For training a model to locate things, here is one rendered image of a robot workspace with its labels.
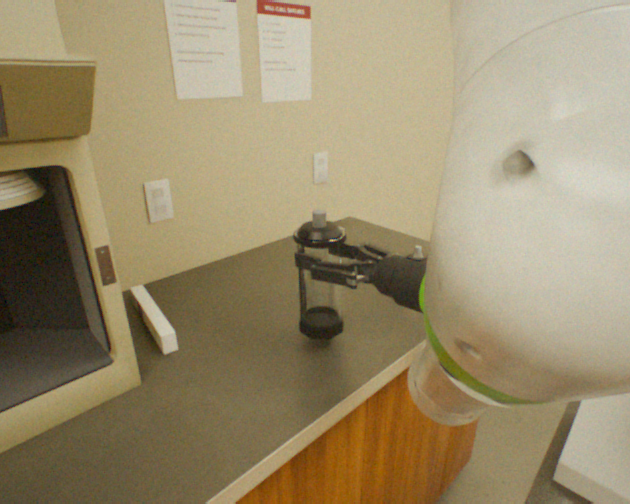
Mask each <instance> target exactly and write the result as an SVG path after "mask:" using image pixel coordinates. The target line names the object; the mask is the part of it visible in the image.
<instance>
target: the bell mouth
mask: <svg viewBox="0 0 630 504"><path fill-rule="evenodd" d="M45 193H46V188H45V187H44V186H43V185H42V184H41V183H40V181H39V180H37V179H36V178H35V177H34V176H33V174H32V172H31V171H30V170H29V169H28V168H24V169H15V170H6V171H0V210H3V209H9V208H13V207H16V206H21V205H24V204H27V203H30V202H32V201H34V200H38V199H39V198H41V197H43V196H44V194H45Z"/></svg>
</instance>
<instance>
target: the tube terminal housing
mask: <svg viewBox="0 0 630 504"><path fill-rule="evenodd" d="M0 51H21V53H66V50H65V46H64V40H63V36H62V31H60V27H59V22H58V17H57V13H56V7H55V3H54V0H0ZM48 165H61V166H63V167H64V168H65V171H66V173H67V175H68V179H69V183H70V187H71V191H73V196H74V200H75V204H76V208H77V212H78V216H79V221H80V225H81V229H82V233H83V237H84V241H85V246H86V250H87V254H88V258H89V262H91V266H92V270H93V275H94V279H95V283H96V287H97V291H98V295H99V300H100V304H101V308H102V312H103V316H104V320H105V325H106V329H107V333H108V337H109V341H110V345H111V352H110V354H109V353H108V352H107V353H108V354H109V355H110V357H111V358H112V359H113V360H114V361H113V363H112V364H111V365H109V366H107V367H104V368H102V369H100V370H96V372H94V373H92V374H90V375H87V376H85V377H83V378H79V379H77V380H75V381H72V382H70V383H68V384H65V385H62V387H60V388H58V389H55V390H53V391H51V392H47V393H45V394H43V395H40V396H38V397H36V398H32V399H30V401H28V402H26V403H23V404H21V405H18V406H15V407H13V408H11V409H8V410H5V411H3V413H0V454H1V453H3V452H5V451H7V450H9V448H11V447H14V446H16V445H18V444H20V443H22V442H24V441H26V440H29V439H31V437H34V436H36V435H38V434H41V433H43V432H45V431H47V430H49V429H51V428H53V427H56V426H57V425H58V424H60V423H62V422H65V421H67V420H69V419H72V418H74V417H76V416H78V415H80V414H82V413H84V411H87V410H89V409H91V408H93V407H95V406H98V405H100V404H102V403H105V402H107V401H109V400H111V399H113V398H115V397H116V396H117V395H119V394H121V393H124V392H126V391H129V390H131V389H133V388H135V387H137V386H139V385H141V381H140V375H139V371H138V366H137V362H136V357H135V353H134V347H133V343H132V338H131V334H130V330H129V324H128V320H127V315H126V311H125V306H124V302H123V296H122V292H121V287H120V283H119V278H118V274H117V268H116V264H115V260H114V255H113V251H112V246H111V241H109V236H108V232H107V227H106V223H105V218H104V213H103V208H102V204H101V199H100V195H99V189H98V185H97V181H96V176H95V172H94V167H92V162H91V157H90V153H89V148H88V144H87V138H86V135H78V136H66V137H54V138H43V139H31V140H20V141H8V142H0V171H6V170H15V169H24V168H31V167H40V166H48ZM105 245H108V247H109V251H111V255H110V256H112V260H113V265H114V269H115V274H116V279H117V283H114V284H110V285H106V286H103V284H102V280H101V276H100V270H99V266H98V262H97V258H96V254H95V250H94V248H97V247H101V246H105Z"/></svg>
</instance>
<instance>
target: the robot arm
mask: <svg viewBox="0 0 630 504"><path fill-rule="evenodd" d="M449 18H450V29H451V36H452V49H453V109H452V121H451V127H450V133H449V139H448V145H447V150H446V156H444V162H443V168H442V173H441V179H440V184H439V191H438V196H437V202H436V208H435V213H434V220H433V225H432V231H431V237H430V245H429V252H428V255H427V254H422V253H421V247H420V246H416V247H415V253H410V254H408V255H406V256H403V255H401V254H398V253H391V252H388V251H386V250H383V249H380V248H378V247H375V246H373V245H370V243H364V245H363V247H361V246H359V245H358V246H356V247H355V245H351V243H350V244H347V242H343V257H346V258H349V259H352V260H353V259H355V255H356V261H352V262H351V263H335V262H321V259H320V258H317V257H313V256H310V255H306V254H303V253H299V252H296V253H294V259H295V266H296V267H300V268H303V269H306V270H309V271H311V278H312V280H316V281H321V282H326V283H331V284H337V285H341V286H346V287H348V288H350V289H357V284H359V283H361V282H362V283H364V284H373V285H374V286H375V287H376V289H377V290H378V291H379V292H380V293H381V294H383V295H386V296H389V297H392V298H393V300H395V301H396V303H397V304H399V305H402V307H405V308H407V309H410V310H413V311H415V312H416V313H418V312H419V313H423V314H424V324H425V336H426V341H425V343H424V344H423V346H422V348H421V349H420V351H419V352H418V354H416V355H415V357H414V358H413V361H412V363H411V365H410V367H409V371H408V389H409V393H410V396H411V398H412V400H414V402H415V404H416V405H417V407H418V408H419V410H420V411H421V412H422V413H423V414H424V415H425V416H427V417H428V418H429V419H431V420H433V421H436V422H438V423H441V424H445V425H463V424H467V423H469V422H472V421H473V420H475V419H477V418H478V417H479V416H480V415H481V414H483V413H484V412H485V411H486V409H487V407H488V406H489V405H494V406H498V407H507V408H512V407H508V406H504V405H500V404H506V405H530V404H548V403H558V402H568V401H576V400H584V399H591V398H599V397H604V396H611V395H615V396H616V394H620V395H622V393H624V394H629V393H630V0H450V7H449ZM370 250H371V252H370ZM358 260H360V261H361V262H359V261H358ZM355 266H357V274H355Z"/></svg>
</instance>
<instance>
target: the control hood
mask: <svg viewBox="0 0 630 504"><path fill-rule="evenodd" d="M96 68H97V60H96V58H93V55H90V54H73V53H21V51H0V85H1V92H2V95H3V101H4V109H5V118H6V126H7V135H8V137H5V138H0V142H8V141H20V140H31V139H43V138H54V137H66V136H78V135H88V133H89V132H90V129H91V119H92V109H93V99H94V88H95V79H96Z"/></svg>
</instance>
